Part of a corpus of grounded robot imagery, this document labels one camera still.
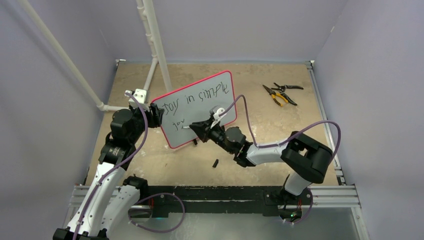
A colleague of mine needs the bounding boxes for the black handled pliers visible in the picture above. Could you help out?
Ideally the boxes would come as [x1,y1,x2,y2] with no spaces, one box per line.
[272,82,304,93]

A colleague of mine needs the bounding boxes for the black marker cap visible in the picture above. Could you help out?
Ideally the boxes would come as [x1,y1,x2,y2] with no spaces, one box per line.
[212,159,219,168]

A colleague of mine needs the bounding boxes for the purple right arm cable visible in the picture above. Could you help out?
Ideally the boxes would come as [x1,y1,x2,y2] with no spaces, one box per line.
[220,94,342,165]

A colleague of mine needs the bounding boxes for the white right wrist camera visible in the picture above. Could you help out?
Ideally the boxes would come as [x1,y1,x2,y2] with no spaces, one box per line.
[209,106,226,129]

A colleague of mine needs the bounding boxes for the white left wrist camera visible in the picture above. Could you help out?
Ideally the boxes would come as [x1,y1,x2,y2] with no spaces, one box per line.
[124,88,149,111]

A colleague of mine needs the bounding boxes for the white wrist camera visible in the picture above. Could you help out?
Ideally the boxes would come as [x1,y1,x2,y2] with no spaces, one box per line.
[124,88,149,111]
[209,106,226,129]

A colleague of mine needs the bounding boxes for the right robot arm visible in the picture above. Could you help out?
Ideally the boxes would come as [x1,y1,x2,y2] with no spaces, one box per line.
[189,119,334,204]

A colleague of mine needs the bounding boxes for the black base bar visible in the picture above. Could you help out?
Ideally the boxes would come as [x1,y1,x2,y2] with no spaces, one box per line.
[142,185,313,218]

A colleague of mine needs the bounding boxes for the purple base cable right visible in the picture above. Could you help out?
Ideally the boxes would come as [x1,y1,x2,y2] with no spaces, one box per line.
[281,185,316,226]

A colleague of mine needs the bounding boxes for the yellow handled pliers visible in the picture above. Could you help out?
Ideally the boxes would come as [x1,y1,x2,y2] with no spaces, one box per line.
[262,85,298,107]

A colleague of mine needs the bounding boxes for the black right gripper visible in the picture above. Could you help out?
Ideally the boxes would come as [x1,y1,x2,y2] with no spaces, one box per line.
[191,116,235,154]

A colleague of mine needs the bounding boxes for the red framed whiteboard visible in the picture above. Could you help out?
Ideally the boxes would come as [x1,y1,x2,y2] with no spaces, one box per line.
[151,70,236,149]

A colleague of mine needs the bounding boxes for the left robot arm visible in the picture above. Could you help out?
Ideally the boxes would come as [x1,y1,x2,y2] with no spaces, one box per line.
[52,103,164,240]

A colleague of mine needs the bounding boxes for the white PVC pipe frame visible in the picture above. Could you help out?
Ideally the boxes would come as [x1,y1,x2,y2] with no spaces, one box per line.
[16,0,173,114]

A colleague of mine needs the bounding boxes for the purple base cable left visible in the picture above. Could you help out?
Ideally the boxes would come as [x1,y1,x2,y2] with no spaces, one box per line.
[127,192,186,234]

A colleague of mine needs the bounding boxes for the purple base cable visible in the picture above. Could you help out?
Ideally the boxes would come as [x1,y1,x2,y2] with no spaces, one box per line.
[127,192,186,234]
[281,185,316,226]

